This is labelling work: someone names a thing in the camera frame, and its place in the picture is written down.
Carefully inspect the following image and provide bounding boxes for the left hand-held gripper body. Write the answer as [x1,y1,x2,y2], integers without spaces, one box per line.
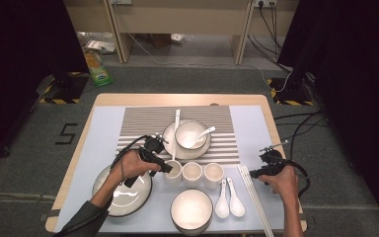
[123,132,169,190]

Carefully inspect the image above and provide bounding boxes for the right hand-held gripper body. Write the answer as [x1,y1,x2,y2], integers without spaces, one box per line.
[259,139,293,178]

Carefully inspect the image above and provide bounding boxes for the white ceramic cup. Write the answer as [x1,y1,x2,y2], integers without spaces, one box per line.
[203,162,225,191]
[182,161,204,190]
[163,159,184,188]

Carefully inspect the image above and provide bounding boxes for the bundle of white chopsticks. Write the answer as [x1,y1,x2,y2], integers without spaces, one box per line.
[236,163,275,237]

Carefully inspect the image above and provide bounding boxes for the small white plate dark rim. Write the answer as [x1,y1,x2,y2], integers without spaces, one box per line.
[161,118,212,161]

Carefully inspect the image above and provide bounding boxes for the white bowl with dark rim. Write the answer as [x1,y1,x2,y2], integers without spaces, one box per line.
[170,189,214,237]
[174,120,209,151]

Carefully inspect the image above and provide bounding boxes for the glossy white single chopstick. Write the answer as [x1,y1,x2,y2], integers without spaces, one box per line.
[172,109,180,163]
[173,109,182,162]

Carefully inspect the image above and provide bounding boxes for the white ceramic spoon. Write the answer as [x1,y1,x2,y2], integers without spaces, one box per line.
[214,179,231,219]
[226,177,247,218]
[184,125,217,148]

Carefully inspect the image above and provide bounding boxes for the person's right hand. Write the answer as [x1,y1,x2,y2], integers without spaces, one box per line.
[258,165,300,201]

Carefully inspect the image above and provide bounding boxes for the person's left hand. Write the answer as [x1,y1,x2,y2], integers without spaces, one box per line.
[110,149,162,186]

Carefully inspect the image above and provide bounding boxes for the striped woven placemat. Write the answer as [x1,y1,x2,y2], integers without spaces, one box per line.
[114,105,241,167]

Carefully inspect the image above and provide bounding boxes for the large white plate dark rim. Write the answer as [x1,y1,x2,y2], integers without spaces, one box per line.
[92,160,153,218]

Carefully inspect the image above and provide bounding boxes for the light blue table mat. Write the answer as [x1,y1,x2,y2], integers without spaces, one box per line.
[54,105,299,234]

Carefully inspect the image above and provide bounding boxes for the black stand base hazard tape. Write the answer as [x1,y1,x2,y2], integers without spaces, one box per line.
[38,72,90,105]
[265,77,315,107]

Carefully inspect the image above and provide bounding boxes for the green snack bag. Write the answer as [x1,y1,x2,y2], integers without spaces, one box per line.
[82,47,114,88]

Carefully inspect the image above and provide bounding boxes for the crumpled white paper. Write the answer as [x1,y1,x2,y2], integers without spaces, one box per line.
[170,33,187,45]

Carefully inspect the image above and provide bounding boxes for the white paper packet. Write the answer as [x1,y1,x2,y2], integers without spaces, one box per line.
[85,39,116,55]

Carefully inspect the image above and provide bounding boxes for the black curtain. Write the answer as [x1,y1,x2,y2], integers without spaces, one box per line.
[0,0,90,169]
[277,0,379,228]

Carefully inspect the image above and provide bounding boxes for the beige wooden desk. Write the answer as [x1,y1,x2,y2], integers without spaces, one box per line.
[62,0,300,65]

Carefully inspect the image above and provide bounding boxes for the left hand-held gripper cable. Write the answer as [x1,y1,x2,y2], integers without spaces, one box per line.
[110,134,152,179]

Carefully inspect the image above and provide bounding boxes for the hand-held gripper cable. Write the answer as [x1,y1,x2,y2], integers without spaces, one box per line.
[284,157,311,200]
[110,134,152,179]

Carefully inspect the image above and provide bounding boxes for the black floor cable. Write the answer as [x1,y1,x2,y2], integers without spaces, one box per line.
[273,110,325,121]
[289,113,330,159]

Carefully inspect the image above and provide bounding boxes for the right hand-held gripper cable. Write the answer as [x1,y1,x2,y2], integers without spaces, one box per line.
[284,157,311,200]

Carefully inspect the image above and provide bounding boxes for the black socket cables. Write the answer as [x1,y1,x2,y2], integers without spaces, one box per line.
[247,3,292,73]

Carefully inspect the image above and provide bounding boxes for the white wall socket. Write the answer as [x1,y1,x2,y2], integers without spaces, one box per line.
[253,0,277,8]

